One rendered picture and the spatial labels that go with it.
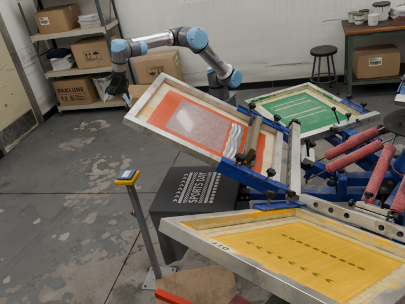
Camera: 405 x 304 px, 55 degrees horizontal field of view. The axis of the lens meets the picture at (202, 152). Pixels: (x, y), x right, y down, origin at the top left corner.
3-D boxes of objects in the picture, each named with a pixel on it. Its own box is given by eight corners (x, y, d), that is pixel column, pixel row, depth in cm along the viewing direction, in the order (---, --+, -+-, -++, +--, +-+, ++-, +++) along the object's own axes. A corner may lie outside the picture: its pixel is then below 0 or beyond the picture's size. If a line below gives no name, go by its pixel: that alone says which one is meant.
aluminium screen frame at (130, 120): (122, 123, 178) (123, 116, 176) (160, 77, 227) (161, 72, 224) (275, 195, 181) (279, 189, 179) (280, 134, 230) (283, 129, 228)
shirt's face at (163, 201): (148, 211, 214) (148, 210, 214) (170, 167, 250) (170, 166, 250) (234, 212, 202) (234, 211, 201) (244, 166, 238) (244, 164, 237)
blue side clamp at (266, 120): (232, 117, 226) (237, 107, 222) (233, 113, 230) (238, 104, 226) (278, 139, 227) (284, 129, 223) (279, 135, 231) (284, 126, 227)
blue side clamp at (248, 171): (215, 171, 180) (221, 160, 176) (217, 164, 184) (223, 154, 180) (273, 198, 181) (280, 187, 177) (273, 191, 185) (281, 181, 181)
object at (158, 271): (141, 289, 290) (104, 185, 242) (150, 266, 308) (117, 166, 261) (169, 291, 284) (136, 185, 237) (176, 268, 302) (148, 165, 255)
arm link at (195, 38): (231, 73, 264) (182, 22, 225) (247, 76, 254) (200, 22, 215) (222, 88, 263) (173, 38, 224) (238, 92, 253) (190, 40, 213)
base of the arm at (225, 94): (214, 92, 280) (211, 79, 275) (233, 93, 273) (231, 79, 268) (204, 101, 269) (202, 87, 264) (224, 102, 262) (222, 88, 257)
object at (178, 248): (166, 266, 234) (150, 211, 213) (168, 261, 237) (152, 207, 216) (242, 269, 222) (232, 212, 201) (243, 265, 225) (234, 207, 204)
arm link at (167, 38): (178, 24, 237) (108, 36, 208) (190, 25, 230) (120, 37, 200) (180, 43, 242) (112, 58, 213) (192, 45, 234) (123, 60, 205)
